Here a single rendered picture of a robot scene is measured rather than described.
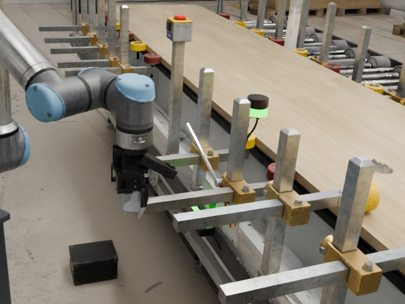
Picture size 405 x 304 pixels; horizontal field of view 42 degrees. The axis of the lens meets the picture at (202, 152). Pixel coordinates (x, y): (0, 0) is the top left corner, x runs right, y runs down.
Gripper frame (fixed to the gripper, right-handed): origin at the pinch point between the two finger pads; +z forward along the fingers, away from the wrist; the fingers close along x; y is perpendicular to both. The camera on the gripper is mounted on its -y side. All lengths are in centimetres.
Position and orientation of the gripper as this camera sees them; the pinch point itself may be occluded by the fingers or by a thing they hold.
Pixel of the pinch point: (140, 213)
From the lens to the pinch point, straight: 143.0
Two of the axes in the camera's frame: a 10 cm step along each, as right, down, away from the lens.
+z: -0.7, 9.1, 4.1
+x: 3.7, 4.1, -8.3
